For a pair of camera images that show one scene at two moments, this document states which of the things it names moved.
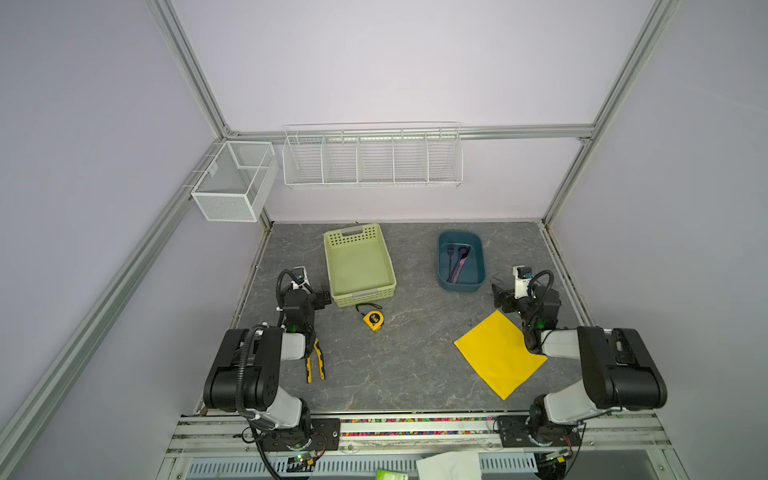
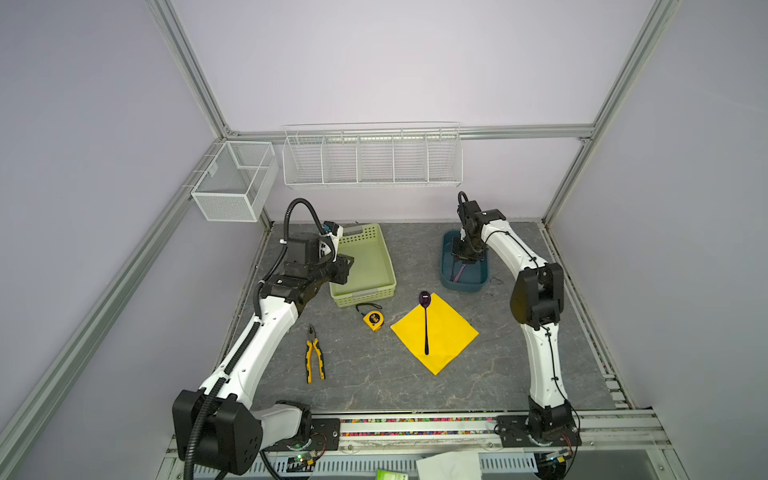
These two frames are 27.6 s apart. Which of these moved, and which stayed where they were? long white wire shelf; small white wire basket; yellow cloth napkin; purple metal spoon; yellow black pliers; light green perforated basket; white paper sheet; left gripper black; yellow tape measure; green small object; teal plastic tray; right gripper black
Moved: right gripper black; left gripper black; yellow cloth napkin; purple metal spoon
Stayed: long white wire shelf; yellow black pliers; teal plastic tray; green small object; light green perforated basket; yellow tape measure; small white wire basket; white paper sheet
